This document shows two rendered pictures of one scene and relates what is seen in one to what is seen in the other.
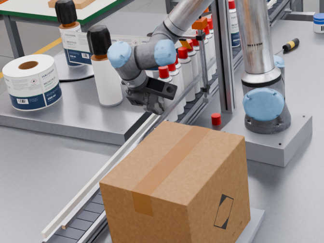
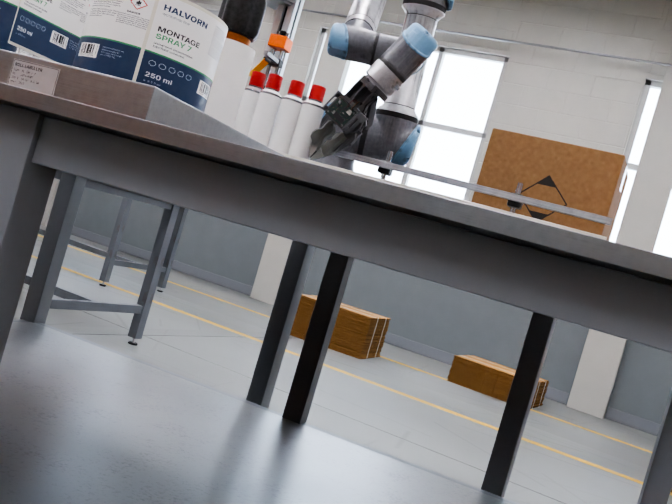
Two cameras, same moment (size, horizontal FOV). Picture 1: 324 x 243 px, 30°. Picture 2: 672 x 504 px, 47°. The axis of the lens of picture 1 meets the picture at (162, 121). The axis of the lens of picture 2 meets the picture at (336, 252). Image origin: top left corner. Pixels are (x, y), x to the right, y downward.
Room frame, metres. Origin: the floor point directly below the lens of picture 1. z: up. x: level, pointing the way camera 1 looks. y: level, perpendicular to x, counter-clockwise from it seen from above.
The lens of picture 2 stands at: (2.07, 1.68, 0.76)
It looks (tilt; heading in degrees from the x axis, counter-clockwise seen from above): 1 degrees down; 257
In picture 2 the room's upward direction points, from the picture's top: 16 degrees clockwise
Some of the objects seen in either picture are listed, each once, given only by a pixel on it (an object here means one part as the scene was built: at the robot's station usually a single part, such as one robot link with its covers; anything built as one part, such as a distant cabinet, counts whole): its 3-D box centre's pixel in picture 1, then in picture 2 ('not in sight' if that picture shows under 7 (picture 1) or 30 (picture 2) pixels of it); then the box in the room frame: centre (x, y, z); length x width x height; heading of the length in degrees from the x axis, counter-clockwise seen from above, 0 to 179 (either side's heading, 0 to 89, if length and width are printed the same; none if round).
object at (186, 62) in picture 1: (185, 74); (247, 115); (1.96, -0.11, 0.98); 0.05 x 0.05 x 0.20
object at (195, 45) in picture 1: (197, 61); not in sight; (2.05, -0.17, 0.98); 0.05 x 0.05 x 0.20
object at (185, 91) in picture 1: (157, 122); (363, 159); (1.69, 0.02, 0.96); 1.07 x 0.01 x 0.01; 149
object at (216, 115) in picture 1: (216, 118); not in sight; (1.85, -0.19, 0.85); 0.03 x 0.03 x 0.03
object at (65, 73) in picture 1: (77, 64); not in sight; (2.42, 0.32, 0.89); 0.31 x 0.31 x 0.01
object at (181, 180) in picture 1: (180, 201); (546, 206); (1.22, -0.02, 0.99); 0.30 x 0.24 x 0.27; 144
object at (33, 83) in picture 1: (33, 82); (150, 54); (2.16, 0.48, 0.95); 0.20 x 0.20 x 0.14
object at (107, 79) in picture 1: (104, 65); (227, 63); (2.04, 0.18, 1.03); 0.09 x 0.09 x 0.30
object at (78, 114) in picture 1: (103, 79); (63, 106); (2.29, 0.22, 0.86); 0.80 x 0.67 x 0.05; 149
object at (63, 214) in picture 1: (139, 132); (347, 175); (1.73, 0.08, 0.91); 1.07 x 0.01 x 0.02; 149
